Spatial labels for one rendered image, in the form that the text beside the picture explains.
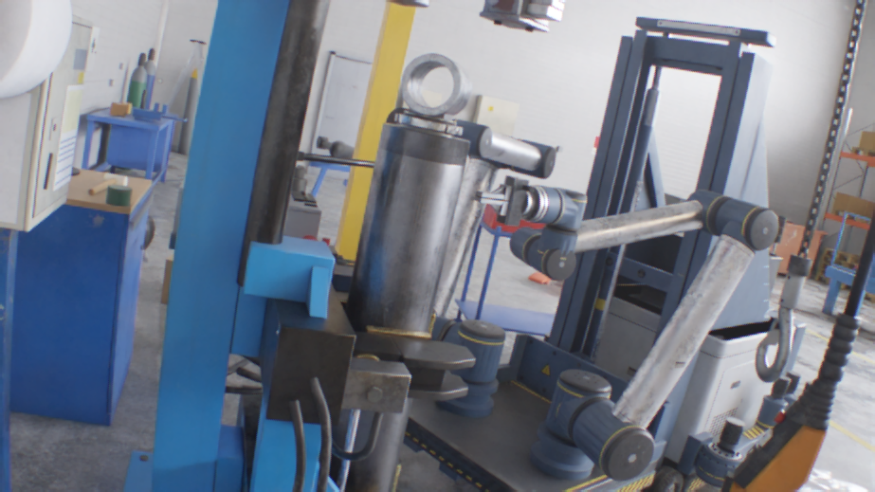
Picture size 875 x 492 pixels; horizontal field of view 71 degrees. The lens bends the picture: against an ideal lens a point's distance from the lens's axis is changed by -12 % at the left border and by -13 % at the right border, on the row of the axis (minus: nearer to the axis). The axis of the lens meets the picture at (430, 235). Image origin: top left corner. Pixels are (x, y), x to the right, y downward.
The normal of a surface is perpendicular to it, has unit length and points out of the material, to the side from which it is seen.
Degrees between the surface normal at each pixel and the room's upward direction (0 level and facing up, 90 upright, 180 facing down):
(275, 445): 90
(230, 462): 90
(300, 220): 90
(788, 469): 90
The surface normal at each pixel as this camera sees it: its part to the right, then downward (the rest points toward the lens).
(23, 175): 0.26, 0.22
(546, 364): -0.73, -0.04
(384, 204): -0.56, 0.03
